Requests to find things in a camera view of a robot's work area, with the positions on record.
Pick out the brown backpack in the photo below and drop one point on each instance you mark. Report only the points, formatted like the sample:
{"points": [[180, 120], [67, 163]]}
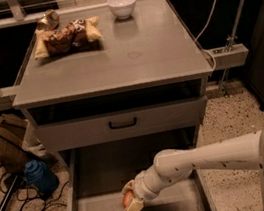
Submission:
{"points": [[12, 155]]}

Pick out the closed grey top drawer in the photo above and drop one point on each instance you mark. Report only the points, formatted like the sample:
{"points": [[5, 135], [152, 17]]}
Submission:
{"points": [[94, 130]]}

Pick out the blue water jug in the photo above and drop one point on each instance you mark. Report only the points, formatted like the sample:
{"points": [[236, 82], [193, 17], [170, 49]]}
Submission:
{"points": [[39, 174]]}

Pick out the white ceramic bowl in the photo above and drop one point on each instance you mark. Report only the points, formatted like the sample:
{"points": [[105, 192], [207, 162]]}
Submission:
{"points": [[122, 9]]}

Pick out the red apple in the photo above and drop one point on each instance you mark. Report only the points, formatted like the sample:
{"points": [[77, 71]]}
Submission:
{"points": [[127, 198]]}

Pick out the metal tripod pole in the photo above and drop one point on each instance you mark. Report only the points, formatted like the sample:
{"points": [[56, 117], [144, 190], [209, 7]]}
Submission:
{"points": [[237, 21]]}

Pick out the black drawer handle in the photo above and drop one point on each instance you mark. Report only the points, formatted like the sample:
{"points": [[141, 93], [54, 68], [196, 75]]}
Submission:
{"points": [[121, 125]]}

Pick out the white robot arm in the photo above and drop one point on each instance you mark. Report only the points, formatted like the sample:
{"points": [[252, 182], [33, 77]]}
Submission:
{"points": [[172, 165]]}

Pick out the open middle drawer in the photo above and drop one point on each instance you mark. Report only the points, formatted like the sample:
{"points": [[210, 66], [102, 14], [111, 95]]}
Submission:
{"points": [[98, 173]]}

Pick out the grey drawer cabinet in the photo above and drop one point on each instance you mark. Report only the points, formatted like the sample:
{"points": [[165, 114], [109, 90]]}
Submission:
{"points": [[146, 60]]}

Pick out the brown chip bag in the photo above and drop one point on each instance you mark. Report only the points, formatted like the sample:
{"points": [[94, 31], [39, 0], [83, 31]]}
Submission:
{"points": [[76, 34]]}

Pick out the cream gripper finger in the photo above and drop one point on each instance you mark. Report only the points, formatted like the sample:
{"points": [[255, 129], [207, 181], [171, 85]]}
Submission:
{"points": [[134, 205], [128, 187]]}

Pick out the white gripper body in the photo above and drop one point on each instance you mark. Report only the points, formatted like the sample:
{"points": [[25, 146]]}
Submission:
{"points": [[140, 186]]}

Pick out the tipped metal can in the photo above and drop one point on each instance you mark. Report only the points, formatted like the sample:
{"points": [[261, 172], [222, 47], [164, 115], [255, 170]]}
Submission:
{"points": [[49, 21]]}

